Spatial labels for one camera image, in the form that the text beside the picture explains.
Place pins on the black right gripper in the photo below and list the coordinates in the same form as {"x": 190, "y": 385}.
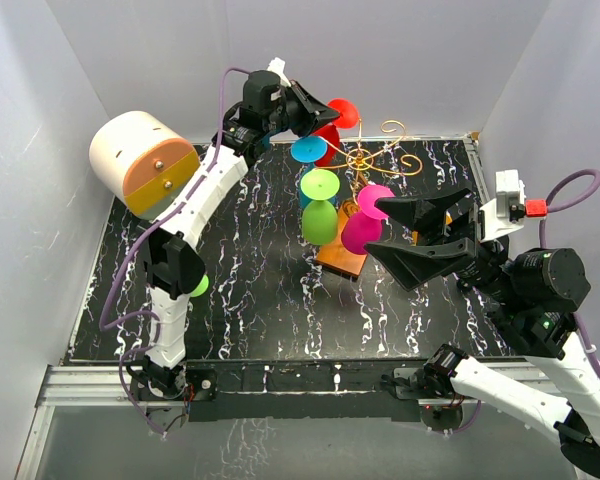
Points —
{"x": 409, "y": 263}

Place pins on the white drum with coloured lid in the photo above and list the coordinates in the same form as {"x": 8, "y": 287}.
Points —
{"x": 143, "y": 162}

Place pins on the blue wine glass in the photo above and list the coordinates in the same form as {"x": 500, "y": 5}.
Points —
{"x": 307, "y": 151}

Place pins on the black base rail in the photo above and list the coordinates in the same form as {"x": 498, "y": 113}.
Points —
{"x": 209, "y": 391}

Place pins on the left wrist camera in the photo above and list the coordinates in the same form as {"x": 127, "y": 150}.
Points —
{"x": 277, "y": 66}

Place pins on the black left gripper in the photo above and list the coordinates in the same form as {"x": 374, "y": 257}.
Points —
{"x": 314, "y": 115}

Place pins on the red wine glass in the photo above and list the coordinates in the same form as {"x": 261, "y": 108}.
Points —
{"x": 349, "y": 118}

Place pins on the green wine glass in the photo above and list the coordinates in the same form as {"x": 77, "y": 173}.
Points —
{"x": 201, "y": 288}
{"x": 319, "y": 218}

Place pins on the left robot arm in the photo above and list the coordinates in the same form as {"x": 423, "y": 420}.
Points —
{"x": 271, "y": 104}

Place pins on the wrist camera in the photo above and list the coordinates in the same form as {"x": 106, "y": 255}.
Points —
{"x": 506, "y": 213}
{"x": 277, "y": 66}

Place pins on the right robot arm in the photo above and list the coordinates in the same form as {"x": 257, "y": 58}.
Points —
{"x": 536, "y": 295}

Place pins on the wooden rack base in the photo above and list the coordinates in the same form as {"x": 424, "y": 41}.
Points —
{"x": 334, "y": 257}

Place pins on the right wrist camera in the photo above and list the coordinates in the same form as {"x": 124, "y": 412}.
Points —
{"x": 506, "y": 213}

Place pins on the orange wine glass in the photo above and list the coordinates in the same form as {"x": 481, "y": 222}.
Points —
{"x": 430, "y": 233}

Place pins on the pink wine glass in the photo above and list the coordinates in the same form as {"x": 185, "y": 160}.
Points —
{"x": 366, "y": 225}

